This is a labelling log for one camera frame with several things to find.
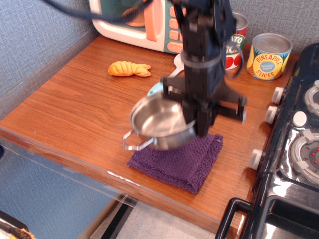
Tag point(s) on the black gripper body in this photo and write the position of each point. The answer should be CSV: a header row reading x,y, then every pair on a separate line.
x,y
204,84

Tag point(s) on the purple folded towel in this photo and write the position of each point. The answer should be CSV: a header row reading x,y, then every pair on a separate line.
x,y
186,167

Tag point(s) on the orange black object corner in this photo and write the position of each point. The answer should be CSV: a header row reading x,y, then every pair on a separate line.
x,y
11,228

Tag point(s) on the pineapple slices can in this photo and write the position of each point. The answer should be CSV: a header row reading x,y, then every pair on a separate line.
x,y
268,56

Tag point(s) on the toy microwave oven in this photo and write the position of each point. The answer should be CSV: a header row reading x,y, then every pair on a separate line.
x,y
156,28

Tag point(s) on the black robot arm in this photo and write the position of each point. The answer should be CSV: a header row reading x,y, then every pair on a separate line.
x,y
206,27

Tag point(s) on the orange plush croissant toy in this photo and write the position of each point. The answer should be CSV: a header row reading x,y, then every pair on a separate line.
x,y
126,68

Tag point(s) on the black toy stove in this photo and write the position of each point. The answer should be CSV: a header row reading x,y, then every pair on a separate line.
x,y
285,202

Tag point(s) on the orange microwave turntable plate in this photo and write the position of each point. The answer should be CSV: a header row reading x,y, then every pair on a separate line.
x,y
138,21

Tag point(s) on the tomato sauce can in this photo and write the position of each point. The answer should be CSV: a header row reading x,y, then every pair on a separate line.
x,y
235,46

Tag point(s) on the white teal toy spoon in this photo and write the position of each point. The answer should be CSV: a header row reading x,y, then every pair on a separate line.
x,y
179,67

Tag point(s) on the small steel pot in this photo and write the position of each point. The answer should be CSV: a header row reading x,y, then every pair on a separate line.
x,y
158,123

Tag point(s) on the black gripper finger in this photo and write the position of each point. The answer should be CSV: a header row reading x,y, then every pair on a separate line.
x,y
205,118
189,110

